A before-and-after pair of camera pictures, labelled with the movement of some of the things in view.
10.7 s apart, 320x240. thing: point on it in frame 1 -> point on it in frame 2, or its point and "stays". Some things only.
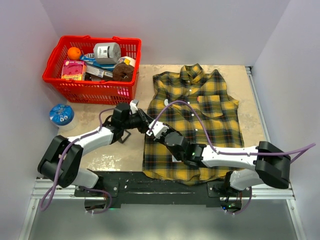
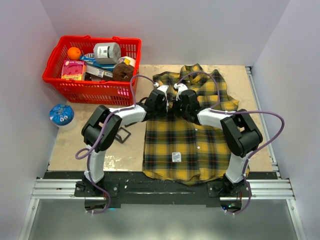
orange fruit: (74, 53) stays
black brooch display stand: (120, 140) stays
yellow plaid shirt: (195, 104) stays
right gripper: (160, 139) -> (176, 113)
